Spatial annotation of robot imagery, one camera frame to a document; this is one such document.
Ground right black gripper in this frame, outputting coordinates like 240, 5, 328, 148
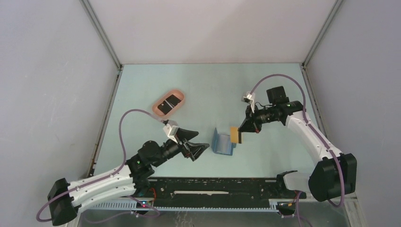
238, 103, 277, 133

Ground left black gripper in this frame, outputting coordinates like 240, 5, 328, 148
153, 128, 209, 167

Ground gold credit card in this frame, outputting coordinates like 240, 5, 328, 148
230, 127, 242, 144

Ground blue card holder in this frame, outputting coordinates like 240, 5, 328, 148
210, 128, 237, 156

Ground black credit card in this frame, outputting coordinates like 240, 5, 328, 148
157, 95, 183, 115

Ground pink oval tray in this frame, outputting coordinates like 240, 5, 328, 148
152, 89, 185, 120

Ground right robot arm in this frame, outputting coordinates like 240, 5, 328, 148
238, 86, 357, 201

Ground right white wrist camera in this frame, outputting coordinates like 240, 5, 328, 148
241, 91, 255, 113

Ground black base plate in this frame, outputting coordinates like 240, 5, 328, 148
139, 177, 296, 210

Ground aluminium frame rail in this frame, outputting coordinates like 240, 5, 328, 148
70, 178, 358, 214

